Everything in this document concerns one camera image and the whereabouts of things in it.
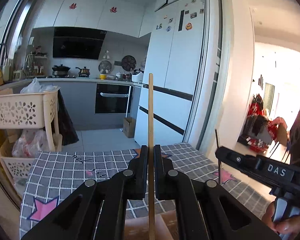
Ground plain wooden chopstick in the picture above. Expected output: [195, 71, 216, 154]
[148, 73, 155, 240]

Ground right hand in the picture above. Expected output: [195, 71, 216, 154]
[262, 202, 300, 239]

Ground grey checked tablecloth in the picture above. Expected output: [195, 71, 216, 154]
[19, 142, 276, 239]

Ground cardboard box on floor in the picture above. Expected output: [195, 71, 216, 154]
[123, 117, 136, 138]

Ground black built-in oven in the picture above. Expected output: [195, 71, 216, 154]
[95, 84, 133, 114]

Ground beige perforated storage cart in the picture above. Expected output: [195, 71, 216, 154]
[0, 88, 62, 181]

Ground white plastic bag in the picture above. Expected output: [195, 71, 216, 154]
[20, 77, 59, 94]

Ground white rice cooker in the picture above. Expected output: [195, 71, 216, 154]
[132, 69, 144, 83]

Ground black wok on stove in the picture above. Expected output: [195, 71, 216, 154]
[52, 64, 70, 77]

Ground white refrigerator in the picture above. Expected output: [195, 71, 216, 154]
[134, 0, 205, 145]

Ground black range hood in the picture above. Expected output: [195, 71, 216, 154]
[52, 27, 107, 60]

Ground white upper cabinets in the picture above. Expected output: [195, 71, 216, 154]
[34, 0, 154, 38]

